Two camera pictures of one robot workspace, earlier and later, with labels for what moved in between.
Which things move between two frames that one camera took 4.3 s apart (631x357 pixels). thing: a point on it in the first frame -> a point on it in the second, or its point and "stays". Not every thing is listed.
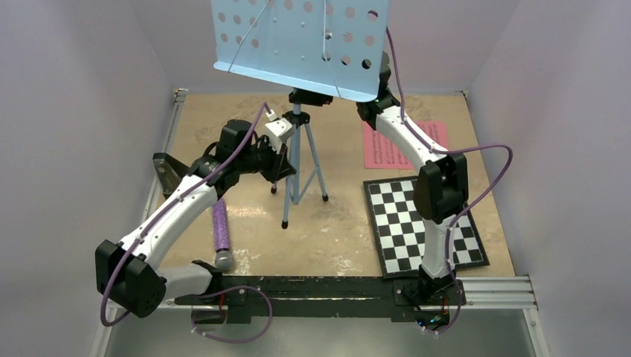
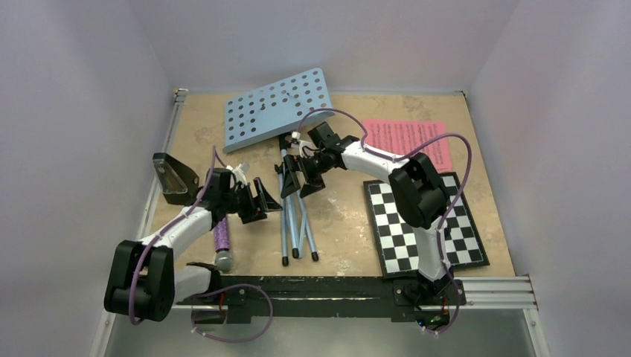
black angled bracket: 170,171 stays
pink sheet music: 381,152 stays
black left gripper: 280,166 -> 252,211
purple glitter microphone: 224,258 stays
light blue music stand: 318,49 -> 295,100
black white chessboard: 399,229 stays
